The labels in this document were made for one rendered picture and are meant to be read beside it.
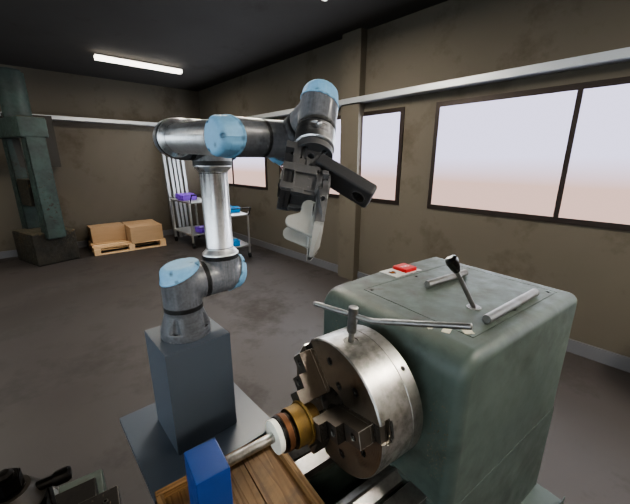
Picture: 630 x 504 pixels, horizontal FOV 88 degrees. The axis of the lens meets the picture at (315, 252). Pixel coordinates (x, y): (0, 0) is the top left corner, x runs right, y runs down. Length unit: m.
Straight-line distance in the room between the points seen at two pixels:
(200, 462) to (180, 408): 0.45
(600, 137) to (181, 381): 3.23
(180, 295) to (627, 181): 3.14
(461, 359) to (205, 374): 0.75
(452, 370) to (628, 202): 2.78
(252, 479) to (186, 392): 0.33
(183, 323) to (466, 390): 0.77
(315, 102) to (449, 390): 0.63
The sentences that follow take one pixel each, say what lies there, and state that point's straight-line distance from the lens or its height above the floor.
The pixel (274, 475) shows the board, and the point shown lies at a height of 0.88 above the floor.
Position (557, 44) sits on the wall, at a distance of 3.62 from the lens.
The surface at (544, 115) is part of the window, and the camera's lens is 3.51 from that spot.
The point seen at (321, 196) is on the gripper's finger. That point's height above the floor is 1.58.
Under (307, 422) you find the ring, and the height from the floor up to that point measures 1.11.
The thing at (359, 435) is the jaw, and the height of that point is 1.12.
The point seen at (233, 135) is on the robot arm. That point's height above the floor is 1.67.
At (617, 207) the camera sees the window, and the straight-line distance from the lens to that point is 3.41.
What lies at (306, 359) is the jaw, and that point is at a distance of 0.81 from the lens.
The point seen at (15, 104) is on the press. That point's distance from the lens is 6.92.
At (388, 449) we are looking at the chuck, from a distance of 0.77.
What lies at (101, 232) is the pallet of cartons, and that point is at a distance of 7.32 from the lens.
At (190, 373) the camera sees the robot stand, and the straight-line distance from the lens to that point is 1.11.
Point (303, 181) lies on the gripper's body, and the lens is 0.55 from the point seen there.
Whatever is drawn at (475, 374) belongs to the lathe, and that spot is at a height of 1.22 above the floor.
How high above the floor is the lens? 1.63
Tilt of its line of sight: 16 degrees down
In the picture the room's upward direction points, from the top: straight up
